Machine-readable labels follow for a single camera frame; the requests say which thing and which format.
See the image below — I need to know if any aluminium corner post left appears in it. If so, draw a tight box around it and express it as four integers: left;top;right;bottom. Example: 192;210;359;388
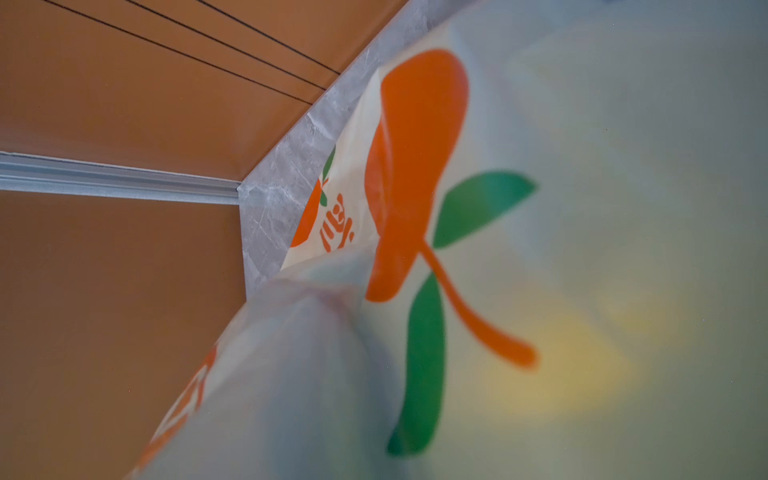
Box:
1;152;240;205

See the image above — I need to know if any cream plastic bag orange print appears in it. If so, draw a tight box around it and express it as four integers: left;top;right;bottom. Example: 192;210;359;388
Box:
131;1;767;479

